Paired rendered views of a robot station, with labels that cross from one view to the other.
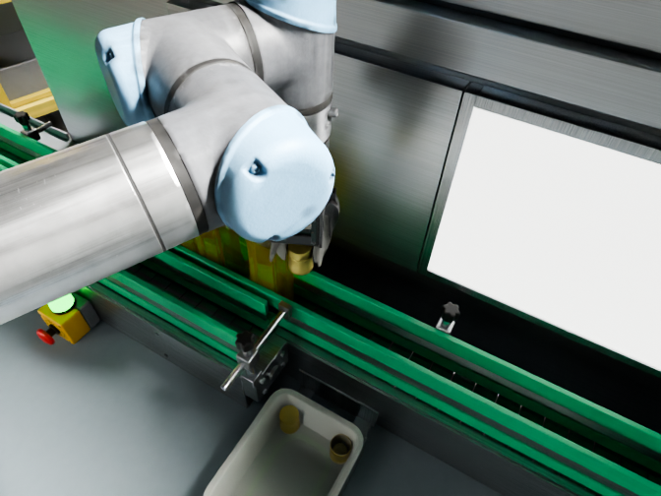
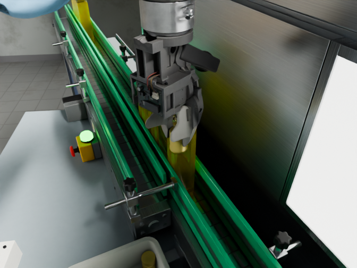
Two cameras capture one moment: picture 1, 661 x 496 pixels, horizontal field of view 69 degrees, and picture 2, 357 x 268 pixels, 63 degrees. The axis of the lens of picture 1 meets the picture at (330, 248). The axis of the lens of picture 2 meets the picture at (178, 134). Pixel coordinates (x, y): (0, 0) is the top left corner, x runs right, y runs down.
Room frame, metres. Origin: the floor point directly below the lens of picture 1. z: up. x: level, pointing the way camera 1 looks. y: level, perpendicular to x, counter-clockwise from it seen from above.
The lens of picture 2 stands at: (0.09, -0.22, 1.46)
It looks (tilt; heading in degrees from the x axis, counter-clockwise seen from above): 37 degrees down; 37
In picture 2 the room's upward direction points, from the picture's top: straight up
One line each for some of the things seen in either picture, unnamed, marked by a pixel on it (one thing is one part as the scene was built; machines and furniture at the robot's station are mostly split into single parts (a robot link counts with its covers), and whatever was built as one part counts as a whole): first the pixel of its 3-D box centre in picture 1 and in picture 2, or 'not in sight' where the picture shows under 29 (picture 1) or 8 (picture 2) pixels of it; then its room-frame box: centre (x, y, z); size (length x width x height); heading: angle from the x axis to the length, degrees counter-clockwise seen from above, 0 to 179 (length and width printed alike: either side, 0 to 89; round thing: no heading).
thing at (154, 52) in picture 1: (187, 76); not in sight; (0.34, 0.12, 1.42); 0.11 x 0.11 x 0.08; 34
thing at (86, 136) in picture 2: (60, 300); (86, 135); (0.53, 0.52, 0.84); 0.04 x 0.04 x 0.03
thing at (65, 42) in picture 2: not in sight; (61, 45); (0.84, 1.07, 0.94); 0.07 x 0.04 x 0.13; 152
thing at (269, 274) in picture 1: (271, 266); (181, 153); (0.52, 0.10, 0.99); 0.06 x 0.06 x 0.21; 61
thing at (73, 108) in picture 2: not in sight; (74, 108); (0.66, 0.77, 0.79); 0.08 x 0.08 x 0.08; 62
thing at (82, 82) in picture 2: not in sight; (76, 87); (0.62, 0.66, 0.94); 0.07 x 0.04 x 0.13; 152
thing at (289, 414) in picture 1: (289, 419); (149, 261); (0.34, 0.06, 0.79); 0.04 x 0.04 x 0.04
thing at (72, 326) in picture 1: (69, 317); (88, 147); (0.53, 0.52, 0.79); 0.07 x 0.07 x 0.07; 62
